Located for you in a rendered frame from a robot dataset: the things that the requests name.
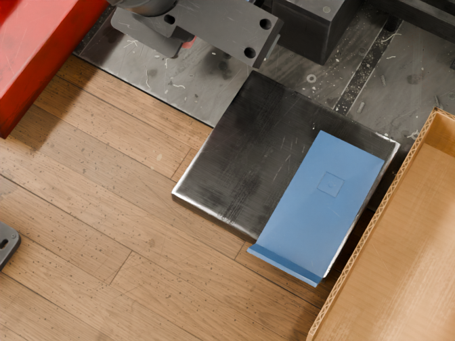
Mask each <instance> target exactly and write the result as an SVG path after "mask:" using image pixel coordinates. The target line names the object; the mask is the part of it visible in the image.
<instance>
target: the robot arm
mask: <svg viewBox="0 0 455 341"><path fill-rule="evenodd" d="M107 2H109V3H110V4H111V5H112V6H117V9H116V11H115V13H114V15H113V17H112V19H111V25H112V26H113V27H114V28H115V29H117V30H119V31H121V32H123V33H125V34H126V35H128V36H130V37H131V38H133V39H135V40H137V41H139V42H140V43H142V44H144V45H146V46H148V47H149V48H151V49H153V50H155V51H157V52H159V53H160V54H162V55H164V56H165V57H167V58H172V59H175V58H177V57H178V56H179V55H178V52H179V50H180V49H181V47H183V48H185V49H189V48H191V46H192V45H193V43H194V41H195V39H196V37H199V38H200V39H202V40H204V41H206V42H207V43H210V44H211V45H213V46H215V47H217V48H218V49H220V50H222V51H224V52H226V53H228V54H230V55H231V56H233V57H235V58H236V59H238V60H240V61H242V62H244V63H245V64H248V65H249V66H251V67H253V68H257V69H259V68H260V66H261V65H262V63H263V61H264V59H265V58H266V59H268V57H269V56H270V54H271V52H272V50H273V48H274V47H275V45H276V43H277V41H278V39H279V38H280V35H279V32H280V29H281V27H282V26H283V24H284V22H283V21H281V19H279V18H277V17H275V16H274V15H272V14H270V13H268V12H267V11H265V10H263V9H261V8H259V7H257V6H256V5H253V4H252V3H250V2H248V1H246V0H107ZM7 242H8V244H7V245H6V247H5V248H4V249H2V247H4V245H5V244H6V243H7ZM20 244H21V237H20V235H19V233H18V232H17V231H16V230H15V229H13V228H12V227H10V226H9V225H6V224H5V223H3V222H2V221H0V272H1V270H2V269H3V268H4V266H5V265H6V264H7V262H8V261H9V259H10V258H11V257H12V255H13V254H14V252H15V251H16V250H17V249H18V247H19V245H20Z"/></svg>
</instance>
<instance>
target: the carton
mask: <svg viewBox="0 0 455 341"><path fill-rule="evenodd" d="M306 341H455V116H453V115H451V114H449V113H447V112H445V111H443V110H441V109H439V108H437V107H434V109H433V110H432V112H431V114H430V116H429V117H428V119H427V121H426V123H425V125H424V127H423V128H422V130H421V132H420V133H419V135H418V137H417V139H416V141H415V142H414V145H413V146H412V148H411V150H410V151H409V153H408V155H407V157H406V159H405V160H404V163H403V164H402V166H401V168H400V169H399V171H398V173H397V174H396V176H395V178H394V180H393V182H392V184H391V186H390V187H389V189H388V191H387V193H386V194H385V197H384V198H383V200H382V202H381V204H380V205H379V207H378V209H377V210H376V212H375V214H374V216H373V218H372V220H371V221H370V223H369V225H368V227H367V228H366V230H365V232H364V234H363V236H362V238H361V240H360V241H359V243H358V245H357V246H356V248H355V250H354V251H353V254H352V255H351V257H350V259H349V261H348V263H347V264H346V266H345V268H344V269H343V272H342V273H341V275H340V277H339V279H338V281H337V282H336V284H335V286H334V287H333V289H332V292H331V293H330V295H329V297H328V298H327V300H326V302H325V304H324V306H323V307H322V310H321V311H320V313H319V315H318V316H317V318H316V320H315V321H314V323H313V325H312V327H311V329H310V331H309V333H308V335H307V339H306Z"/></svg>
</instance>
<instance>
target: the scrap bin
mask: <svg viewBox="0 0 455 341"><path fill-rule="evenodd" d="M109 5H110V4H109V2H107V0H0V137H1V138H3V139H6V138H7V137H8V135H9V134H10V133H11V132H12V130H13V129H14V128H15V126H16V125H17V124H18V123H19V121H20V120H21V119H22V117H23V116H24V115H25V114H26V112H27V111H28V109H29V108H30V107H31V106H32V105H33V103H34V102H35V100H36V99H37V98H38V96H40V94H41V93H42V91H43V90H44V88H46V86H47V85H48V84H49V82H50V81H51V79H52V78H53V77H54V76H55V75H56V73H57V72H58V70H59V69H60V68H61V67H62V65H63V64H64V62H65V61H66V60H67V59H68V58H69V56H70V55H71V53H72V52H73V51H74V50H75V49H76V47H77V46H78V44H79V43H80V42H81V41H82V40H83V38H84V37H85V35H86V34H87V33H88V32H89V30H90V29H91V27H92V26H93V25H94V24H95V23H96V21H97V20H98V18H99V17H100V16H101V15H102V14H103V12H104V11H105V10H106V8H107V7H108V6H109Z"/></svg>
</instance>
